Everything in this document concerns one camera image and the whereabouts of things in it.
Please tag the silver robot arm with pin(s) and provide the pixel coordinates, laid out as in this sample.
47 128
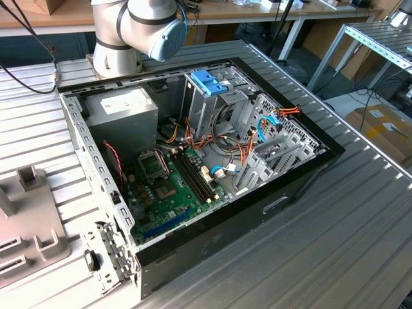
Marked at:
112 25

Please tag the grey metal disk bay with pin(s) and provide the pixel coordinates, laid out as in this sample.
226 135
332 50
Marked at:
260 172

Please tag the black RAM slot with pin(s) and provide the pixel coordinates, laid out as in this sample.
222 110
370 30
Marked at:
197 174
190 178

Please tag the grey metal drive cage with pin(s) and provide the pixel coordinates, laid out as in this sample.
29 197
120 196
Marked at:
201 112

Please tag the CPU socket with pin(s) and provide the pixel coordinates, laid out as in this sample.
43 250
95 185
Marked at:
165 190

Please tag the green motherboard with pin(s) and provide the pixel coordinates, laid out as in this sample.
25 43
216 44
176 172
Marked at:
180 206

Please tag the blue plastic drive latch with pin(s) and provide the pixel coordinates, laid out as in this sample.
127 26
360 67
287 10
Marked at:
206 80

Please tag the open black PC case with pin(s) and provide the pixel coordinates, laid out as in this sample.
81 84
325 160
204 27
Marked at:
225 231

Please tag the blue expansion slot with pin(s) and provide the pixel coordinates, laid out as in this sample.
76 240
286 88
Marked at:
167 225

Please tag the grey power supply unit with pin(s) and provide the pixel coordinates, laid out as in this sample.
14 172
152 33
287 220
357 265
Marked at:
122 128

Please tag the wooden desk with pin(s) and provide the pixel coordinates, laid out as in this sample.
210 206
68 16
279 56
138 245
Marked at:
231 13

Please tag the black case release latch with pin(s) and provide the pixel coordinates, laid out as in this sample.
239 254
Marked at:
91 260

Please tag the cardboard box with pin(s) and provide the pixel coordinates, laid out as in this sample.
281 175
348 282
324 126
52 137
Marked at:
386 135

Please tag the grey parts rack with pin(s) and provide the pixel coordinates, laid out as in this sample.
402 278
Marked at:
32 219

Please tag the brown wooden box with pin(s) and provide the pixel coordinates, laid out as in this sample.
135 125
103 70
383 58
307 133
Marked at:
51 5

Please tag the metal frame table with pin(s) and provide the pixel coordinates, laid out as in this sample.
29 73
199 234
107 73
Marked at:
380 38

